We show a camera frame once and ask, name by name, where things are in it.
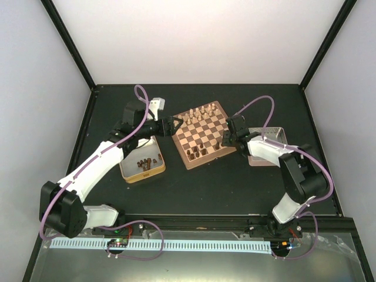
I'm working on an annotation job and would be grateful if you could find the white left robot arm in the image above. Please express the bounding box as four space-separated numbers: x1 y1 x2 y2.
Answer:
39 100 183 239

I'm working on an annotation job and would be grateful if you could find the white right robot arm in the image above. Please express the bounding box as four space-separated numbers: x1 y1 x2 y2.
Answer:
222 115 333 237

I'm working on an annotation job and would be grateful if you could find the wooden chess board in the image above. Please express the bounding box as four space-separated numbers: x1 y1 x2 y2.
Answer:
172 101 236 170

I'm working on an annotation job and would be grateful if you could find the gold tin with pieces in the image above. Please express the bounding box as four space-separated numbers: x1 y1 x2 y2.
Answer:
119 136 166 183

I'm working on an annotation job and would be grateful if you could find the silver patterned metal tray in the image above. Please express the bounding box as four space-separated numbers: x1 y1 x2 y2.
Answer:
247 127 287 167

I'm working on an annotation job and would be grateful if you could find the light blue slotted strip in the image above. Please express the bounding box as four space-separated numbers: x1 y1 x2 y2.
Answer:
49 237 271 254

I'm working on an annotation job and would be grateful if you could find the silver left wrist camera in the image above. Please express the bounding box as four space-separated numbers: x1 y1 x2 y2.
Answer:
149 98 165 111

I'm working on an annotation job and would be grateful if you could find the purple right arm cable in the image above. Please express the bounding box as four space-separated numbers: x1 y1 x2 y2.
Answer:
234 96 335 261

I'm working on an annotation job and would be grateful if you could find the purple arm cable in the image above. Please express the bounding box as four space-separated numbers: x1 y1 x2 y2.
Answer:
39 84 165 261
234 96 335 261

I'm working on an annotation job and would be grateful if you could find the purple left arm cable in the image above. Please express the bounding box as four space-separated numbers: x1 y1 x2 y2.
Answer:
39 84 165 261

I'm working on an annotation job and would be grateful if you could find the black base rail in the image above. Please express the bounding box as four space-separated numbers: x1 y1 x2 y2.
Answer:
93 214 303 238

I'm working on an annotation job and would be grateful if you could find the black frame post left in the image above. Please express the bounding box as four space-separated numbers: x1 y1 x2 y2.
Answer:
41 0 96 90

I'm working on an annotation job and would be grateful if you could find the black frame post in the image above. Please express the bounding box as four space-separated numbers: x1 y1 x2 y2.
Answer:
300 0 357 90
41 0 96 90

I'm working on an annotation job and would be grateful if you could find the black frame post right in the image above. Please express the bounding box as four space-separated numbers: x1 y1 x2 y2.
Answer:
300 0 357 90

